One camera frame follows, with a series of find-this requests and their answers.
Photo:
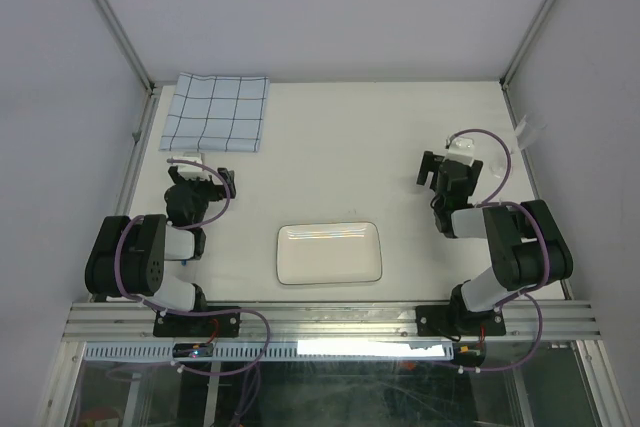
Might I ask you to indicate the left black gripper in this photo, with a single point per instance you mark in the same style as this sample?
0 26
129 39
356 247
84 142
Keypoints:
217 190

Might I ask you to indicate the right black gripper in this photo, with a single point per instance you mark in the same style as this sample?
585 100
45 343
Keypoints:
430 162

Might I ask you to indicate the blue checkered cloth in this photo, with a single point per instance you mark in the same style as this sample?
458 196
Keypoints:
215 113

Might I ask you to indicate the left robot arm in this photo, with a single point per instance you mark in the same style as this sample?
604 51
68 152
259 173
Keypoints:
129 254

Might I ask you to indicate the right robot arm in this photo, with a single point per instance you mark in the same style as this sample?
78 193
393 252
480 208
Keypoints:
526 248

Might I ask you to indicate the white rectangular plate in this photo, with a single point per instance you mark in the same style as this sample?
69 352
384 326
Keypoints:
328 254

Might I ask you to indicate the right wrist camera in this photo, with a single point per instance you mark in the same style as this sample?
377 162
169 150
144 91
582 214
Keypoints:
460 149

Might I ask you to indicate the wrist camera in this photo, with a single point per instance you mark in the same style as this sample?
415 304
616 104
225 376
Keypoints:
460 149
189 165

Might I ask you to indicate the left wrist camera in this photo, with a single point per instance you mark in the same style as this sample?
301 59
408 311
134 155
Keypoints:
189 165

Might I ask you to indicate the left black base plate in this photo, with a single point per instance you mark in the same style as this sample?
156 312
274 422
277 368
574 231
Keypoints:
225 324

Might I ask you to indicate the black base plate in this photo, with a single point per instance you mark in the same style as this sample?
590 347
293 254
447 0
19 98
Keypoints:
450 322
225 324

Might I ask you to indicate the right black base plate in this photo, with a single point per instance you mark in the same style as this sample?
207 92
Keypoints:
450 322

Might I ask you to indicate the white slotted cable duct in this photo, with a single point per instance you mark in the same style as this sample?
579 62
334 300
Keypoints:
240 351

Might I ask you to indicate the right aluminium frame post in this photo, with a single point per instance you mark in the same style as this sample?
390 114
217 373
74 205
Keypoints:
542 13

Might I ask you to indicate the aluminium frame post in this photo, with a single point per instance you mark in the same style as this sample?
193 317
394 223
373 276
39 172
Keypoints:
119 35
542 13

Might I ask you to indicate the left aluminium frame post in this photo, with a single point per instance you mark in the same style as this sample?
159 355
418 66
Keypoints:
119 35

